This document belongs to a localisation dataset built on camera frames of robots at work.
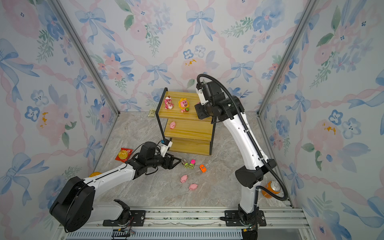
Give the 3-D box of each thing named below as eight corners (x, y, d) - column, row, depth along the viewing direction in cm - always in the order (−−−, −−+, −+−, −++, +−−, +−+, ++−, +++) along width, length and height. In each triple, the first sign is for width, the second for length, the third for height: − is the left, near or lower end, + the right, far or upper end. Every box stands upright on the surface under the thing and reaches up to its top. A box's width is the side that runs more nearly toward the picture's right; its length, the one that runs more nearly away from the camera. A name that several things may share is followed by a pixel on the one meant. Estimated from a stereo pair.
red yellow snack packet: (116, 160, 96) (114, 157, 93) (124, 149, 101) (122, 146, 98) (126, 163, 95) (124, 160, 92) (133, 152, 100) (132, 149, 97)
